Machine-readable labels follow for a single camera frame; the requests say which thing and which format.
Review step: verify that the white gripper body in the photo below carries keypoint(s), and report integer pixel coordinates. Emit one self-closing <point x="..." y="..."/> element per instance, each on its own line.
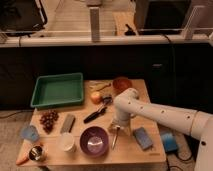
<point x="115" y="126"/>

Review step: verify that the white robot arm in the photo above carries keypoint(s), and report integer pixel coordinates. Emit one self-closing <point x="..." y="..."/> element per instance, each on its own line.
<point x="194" y="123"/>

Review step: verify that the blue sponge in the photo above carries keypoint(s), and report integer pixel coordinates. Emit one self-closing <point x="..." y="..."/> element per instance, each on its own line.
<point x="142" y="138"/>

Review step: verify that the purple bowl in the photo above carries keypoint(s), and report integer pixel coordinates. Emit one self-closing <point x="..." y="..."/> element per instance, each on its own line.
<point x="94" y="141"/>

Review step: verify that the orange apple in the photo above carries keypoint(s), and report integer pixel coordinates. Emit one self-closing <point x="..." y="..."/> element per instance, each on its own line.
<point x="96" y="97"/>

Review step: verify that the brown wooden bowl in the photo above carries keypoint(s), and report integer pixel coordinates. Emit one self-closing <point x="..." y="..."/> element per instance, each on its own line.
<point x="120" y="84"/>

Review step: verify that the yellow banana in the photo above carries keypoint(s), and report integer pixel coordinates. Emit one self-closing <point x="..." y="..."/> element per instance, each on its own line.
<point x="98" y="85"/>

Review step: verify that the blue device on floor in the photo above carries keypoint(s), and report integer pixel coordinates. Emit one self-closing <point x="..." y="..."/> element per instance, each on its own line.
<point x="169" y="142"/>

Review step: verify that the grey sponge block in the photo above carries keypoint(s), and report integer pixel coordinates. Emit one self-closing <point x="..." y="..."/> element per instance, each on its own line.
<point x="68" y="123"/>

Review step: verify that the white cup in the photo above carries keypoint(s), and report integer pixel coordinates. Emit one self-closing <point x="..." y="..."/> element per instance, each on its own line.
<point x="67" y="142"/>

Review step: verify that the bunch of red grapes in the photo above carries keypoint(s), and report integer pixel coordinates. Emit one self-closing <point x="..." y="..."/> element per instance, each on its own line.
<point x="48" y="119"/>

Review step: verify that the green plastic tray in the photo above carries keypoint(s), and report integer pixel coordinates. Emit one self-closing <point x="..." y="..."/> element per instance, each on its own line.
<point x="61" y="90"/>

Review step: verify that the blue plastic cup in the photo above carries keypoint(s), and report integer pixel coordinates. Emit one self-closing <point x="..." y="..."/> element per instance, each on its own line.
<point x="30" y="133"/>

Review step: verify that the orange carrot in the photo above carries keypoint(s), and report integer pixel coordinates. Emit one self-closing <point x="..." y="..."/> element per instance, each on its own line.
<point x="22" y="160"/>

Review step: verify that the wooden board background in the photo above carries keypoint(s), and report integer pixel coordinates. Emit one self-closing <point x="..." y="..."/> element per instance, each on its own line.
<point x="124" y="23"/>

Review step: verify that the black monitor right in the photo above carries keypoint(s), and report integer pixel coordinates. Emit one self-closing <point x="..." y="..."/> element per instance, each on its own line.
<point x="154" y="17"/>

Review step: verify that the black monitor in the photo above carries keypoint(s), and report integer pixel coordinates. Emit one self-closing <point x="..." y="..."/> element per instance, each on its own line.
<point x="154" y="17"/>
<point x="22" y="17"/>

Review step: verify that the black monitor left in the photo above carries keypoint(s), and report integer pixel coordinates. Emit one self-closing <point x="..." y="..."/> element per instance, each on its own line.
<point x="22" y="17"/>

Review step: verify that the black handled peeler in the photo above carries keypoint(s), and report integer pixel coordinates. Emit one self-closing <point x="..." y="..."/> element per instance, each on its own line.
<point x="107" y="100"/>

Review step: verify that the white vertical post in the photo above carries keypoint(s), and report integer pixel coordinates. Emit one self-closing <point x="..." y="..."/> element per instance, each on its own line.
<point x="94" y="23"/>

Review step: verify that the white angled bracket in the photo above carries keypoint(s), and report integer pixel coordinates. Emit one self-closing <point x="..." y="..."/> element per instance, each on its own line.
<point x="193" y="21"/>

